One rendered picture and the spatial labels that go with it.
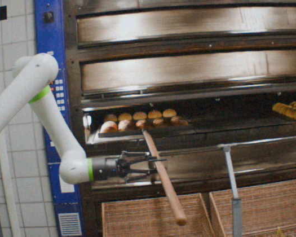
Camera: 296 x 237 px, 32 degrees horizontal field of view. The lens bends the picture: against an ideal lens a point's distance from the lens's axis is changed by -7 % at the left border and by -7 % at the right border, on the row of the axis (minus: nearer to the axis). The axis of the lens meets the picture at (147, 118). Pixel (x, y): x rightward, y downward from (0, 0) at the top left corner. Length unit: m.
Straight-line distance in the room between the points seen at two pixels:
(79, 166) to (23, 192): 0.99
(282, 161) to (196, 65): 0.74
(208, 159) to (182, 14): 0.81
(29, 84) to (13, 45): 1.06
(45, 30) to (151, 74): 0.63
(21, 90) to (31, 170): 1.15
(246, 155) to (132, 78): 0.77
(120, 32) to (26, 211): 1.15
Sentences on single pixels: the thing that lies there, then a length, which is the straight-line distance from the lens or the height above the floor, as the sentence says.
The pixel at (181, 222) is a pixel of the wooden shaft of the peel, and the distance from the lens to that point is 1.43.
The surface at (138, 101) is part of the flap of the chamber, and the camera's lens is 2.80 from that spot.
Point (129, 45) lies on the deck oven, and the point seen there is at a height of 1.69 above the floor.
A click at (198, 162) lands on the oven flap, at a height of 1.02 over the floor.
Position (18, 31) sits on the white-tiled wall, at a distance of 3.01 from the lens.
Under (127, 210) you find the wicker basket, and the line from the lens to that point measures 3.01.
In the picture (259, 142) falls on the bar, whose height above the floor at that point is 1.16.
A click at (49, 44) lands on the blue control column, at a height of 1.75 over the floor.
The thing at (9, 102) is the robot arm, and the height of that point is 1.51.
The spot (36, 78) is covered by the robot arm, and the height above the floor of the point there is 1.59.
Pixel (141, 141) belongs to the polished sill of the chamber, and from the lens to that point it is 2.98.
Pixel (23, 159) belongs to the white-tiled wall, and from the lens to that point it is 3.05.
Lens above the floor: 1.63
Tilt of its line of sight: 7 degrees down
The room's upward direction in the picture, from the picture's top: 5 degrees counter-clockwise
